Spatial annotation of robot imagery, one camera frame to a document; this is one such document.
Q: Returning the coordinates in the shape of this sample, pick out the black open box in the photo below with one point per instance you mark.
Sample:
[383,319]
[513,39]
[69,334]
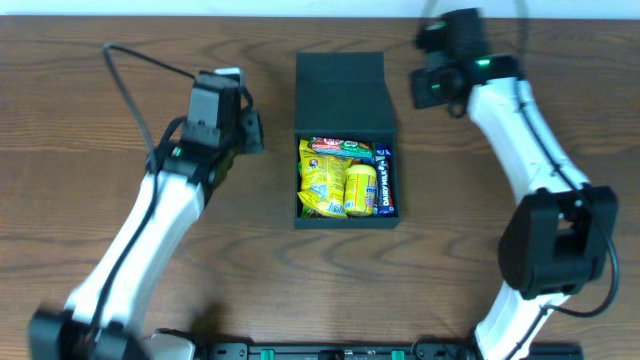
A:
[345,96]

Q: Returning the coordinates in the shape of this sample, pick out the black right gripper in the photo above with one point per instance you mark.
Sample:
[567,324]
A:
[426,38]

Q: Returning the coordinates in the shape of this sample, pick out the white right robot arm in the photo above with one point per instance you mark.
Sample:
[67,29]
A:
[560,236]

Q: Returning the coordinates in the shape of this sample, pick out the green Haribo gummy bag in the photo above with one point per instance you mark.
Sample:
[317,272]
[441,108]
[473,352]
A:
[307,212]

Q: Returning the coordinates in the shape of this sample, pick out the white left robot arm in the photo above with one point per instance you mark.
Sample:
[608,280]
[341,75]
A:
[103,317]

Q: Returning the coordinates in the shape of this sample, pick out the red green snack pack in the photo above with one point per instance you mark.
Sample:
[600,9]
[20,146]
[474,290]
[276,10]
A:
[341,148]

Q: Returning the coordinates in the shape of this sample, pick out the blue Dairy Milk chocolate bar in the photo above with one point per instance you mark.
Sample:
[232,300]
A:
[385,203]

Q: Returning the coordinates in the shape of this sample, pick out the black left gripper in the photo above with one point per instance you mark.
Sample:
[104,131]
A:
[252,132]

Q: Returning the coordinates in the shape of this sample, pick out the yellow candy bottle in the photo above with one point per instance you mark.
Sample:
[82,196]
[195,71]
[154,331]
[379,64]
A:
[360,190]

